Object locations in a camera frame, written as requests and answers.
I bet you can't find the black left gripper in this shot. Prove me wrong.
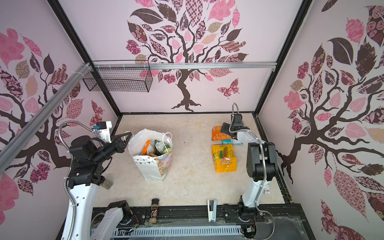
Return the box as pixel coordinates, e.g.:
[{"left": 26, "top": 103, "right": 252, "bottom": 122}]
[{"left": 92, "top": 132, "right": 133, "bottom": 164}]

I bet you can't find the pink yellow Fox's candy bag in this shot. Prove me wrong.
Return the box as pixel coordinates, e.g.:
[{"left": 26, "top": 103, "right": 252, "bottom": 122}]
[{"left": 141, "top": 140, "right": 151, "bottom": 155}]

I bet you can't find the green Fox's bag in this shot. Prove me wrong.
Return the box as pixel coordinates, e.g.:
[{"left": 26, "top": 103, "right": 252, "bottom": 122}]
[{"left": 155, "top": 140, "right": 171, "bottom": 156}]

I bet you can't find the white paper bag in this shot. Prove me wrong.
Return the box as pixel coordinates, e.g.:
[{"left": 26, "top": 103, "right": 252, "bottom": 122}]
[{"left": 128, "top": 129, "right": 173, "bottom": 182}]

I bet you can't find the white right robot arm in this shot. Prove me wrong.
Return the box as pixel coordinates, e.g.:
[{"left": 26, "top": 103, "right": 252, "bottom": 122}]
[{"left": 221, "top": 113, "right": 279, "bottom": 212}]

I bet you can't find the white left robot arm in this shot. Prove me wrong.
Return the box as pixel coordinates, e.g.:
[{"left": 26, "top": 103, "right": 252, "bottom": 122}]
[{"left": 62, "top": 132, "right": 133, "bottom": 240}]

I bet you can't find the yellow orange mango snack bag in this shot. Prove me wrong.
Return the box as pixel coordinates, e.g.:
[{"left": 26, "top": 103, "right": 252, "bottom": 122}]
[{"left": 212, "top": 145, "right": 237, "bottom": 173}]

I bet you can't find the teal white snack packet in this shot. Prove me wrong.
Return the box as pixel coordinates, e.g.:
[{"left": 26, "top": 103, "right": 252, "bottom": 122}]
[{"left": 221, "top": 139, "right": 243, "bottom": 145}]

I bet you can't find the orange snack packet far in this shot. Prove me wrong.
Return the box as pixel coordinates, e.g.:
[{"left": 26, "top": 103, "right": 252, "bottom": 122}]
[{"left": 212, "top": 126, "right": 232, "bottom": 141}]

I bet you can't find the small glass spice jar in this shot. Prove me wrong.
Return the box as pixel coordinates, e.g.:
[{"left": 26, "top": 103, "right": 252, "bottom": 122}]
[{"left": 100, "top": 176, "right": 113, "bottom": 190}]

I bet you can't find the small white figurine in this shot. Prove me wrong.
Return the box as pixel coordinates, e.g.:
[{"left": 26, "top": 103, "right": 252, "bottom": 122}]
[{"left": 263, "top": 181, "right": 271, "bottom": 195}]

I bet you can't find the spice bottle black cap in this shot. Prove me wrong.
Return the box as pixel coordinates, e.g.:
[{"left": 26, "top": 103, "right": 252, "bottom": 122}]
[{"left": 149, "top": 198, "right": 160, "bottom": 224}]

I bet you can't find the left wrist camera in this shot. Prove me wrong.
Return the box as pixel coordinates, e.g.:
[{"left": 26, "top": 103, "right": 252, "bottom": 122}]
[{"left": 92, "top": 121, "right": 112, "bottom": 143}]

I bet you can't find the black wire basket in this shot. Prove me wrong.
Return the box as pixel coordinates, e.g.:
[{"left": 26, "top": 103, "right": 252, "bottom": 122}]
[{"left": 83, "top": 60, "right": 153, "bottom": 93}]

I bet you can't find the back aluminium rail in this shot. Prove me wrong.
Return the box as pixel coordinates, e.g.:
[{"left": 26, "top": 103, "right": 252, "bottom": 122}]
[{"left": 94, "top": 62, "right": 277, "bottom": 70}]

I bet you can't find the aluminium rail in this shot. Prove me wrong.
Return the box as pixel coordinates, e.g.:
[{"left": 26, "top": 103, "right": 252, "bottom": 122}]
[
  {"left": 94, "top": 62, "right": 277, "bottom": 70},
  {"left": 1, "top": 63, "right": 91, "bottom": 172}
]

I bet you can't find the white slotted cable duct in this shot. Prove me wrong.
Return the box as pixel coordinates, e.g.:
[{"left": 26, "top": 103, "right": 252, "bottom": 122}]
[{"left": 112, "top": 226, "right": 243, "bottom": 239}]

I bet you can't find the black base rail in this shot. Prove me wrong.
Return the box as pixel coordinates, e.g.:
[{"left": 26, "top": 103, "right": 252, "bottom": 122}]
[{"left": 110, "top": 204, "right": 315, "bottom": 240}]

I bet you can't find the left aluminium rail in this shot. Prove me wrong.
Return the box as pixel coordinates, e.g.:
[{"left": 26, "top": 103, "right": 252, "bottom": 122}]
[{"left": 1, "top": 63, "right": 91, "bottom": 172}]

